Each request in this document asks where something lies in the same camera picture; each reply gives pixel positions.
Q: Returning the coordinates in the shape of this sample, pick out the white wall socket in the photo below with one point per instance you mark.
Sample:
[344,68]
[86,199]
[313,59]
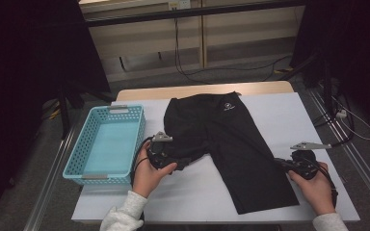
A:
[179,4]

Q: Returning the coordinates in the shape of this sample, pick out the beige cabinet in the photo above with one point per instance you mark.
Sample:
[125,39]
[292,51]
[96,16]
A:
[147,38]

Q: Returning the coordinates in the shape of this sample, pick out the black pants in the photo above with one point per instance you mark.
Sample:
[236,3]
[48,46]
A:
[231,144]

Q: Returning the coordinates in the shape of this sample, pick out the aluminium floor rail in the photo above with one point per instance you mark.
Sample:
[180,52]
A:
[49,184]
[361,163]

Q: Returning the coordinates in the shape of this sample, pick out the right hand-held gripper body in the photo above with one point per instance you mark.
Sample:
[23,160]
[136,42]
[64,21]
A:
[303,163]

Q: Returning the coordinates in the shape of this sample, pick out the black horizontal bar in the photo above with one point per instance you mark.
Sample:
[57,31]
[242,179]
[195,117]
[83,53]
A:
[186,12]

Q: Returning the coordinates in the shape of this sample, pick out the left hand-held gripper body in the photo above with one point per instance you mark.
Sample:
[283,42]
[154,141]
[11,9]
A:
[159,154]

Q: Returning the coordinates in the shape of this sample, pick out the light blue plastic basket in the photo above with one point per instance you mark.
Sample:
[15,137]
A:
[109,147]

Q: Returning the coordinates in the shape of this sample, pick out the black stand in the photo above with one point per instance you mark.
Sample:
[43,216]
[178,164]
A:
[327,86]
[65,118]

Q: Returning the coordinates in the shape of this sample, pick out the person's right hand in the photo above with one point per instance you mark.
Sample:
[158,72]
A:
[318,192]

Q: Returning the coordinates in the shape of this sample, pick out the person's left hand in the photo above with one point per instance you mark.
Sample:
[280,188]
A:
[147,179]

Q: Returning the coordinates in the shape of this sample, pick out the black curtain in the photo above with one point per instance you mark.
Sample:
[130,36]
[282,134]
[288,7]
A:
[29,64]
[359,38]

